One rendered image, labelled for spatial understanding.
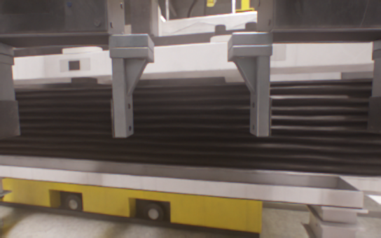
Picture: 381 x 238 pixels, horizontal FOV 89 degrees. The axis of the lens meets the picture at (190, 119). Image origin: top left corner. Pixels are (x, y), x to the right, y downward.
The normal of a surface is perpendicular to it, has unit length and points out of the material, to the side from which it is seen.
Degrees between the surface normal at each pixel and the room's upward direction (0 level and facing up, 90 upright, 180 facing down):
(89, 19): 90
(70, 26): 90
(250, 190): 90
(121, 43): 90
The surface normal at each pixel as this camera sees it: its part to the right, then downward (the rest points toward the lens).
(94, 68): -0.21, 0.08
